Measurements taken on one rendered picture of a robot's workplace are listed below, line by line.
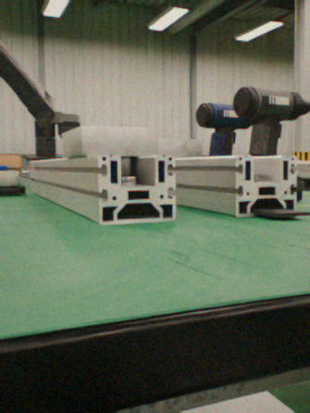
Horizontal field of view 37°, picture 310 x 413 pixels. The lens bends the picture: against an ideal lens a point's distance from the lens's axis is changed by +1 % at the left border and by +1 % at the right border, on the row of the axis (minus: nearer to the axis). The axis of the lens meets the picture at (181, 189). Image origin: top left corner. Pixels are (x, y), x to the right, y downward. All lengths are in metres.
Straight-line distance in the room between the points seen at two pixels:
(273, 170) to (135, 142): 0.20
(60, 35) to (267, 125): 12.12
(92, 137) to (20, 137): 11.74
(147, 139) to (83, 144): 0.09
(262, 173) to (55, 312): 0.52
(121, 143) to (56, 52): 12.17
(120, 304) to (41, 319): 0.04
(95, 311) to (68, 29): 12.80
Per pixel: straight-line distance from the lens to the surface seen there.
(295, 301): 0.27
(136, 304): 0.25
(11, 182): 1.19
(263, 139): 0.90
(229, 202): 0.66
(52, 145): 1.40
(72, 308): 0.25
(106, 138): 0.64
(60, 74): 12.70
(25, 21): 12.87
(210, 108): 1.09
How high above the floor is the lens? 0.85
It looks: 3 degrees down
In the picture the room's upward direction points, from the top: straight up
